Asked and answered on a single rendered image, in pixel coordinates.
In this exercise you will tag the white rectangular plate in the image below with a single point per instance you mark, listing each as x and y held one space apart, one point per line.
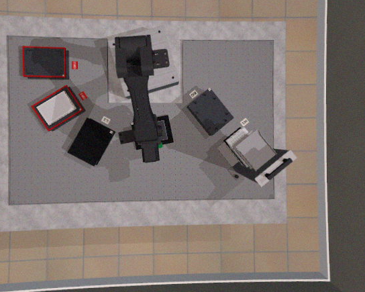
56 107

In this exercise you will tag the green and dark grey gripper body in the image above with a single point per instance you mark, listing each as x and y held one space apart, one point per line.
159 140

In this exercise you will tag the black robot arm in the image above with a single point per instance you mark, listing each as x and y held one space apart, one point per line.
131 51

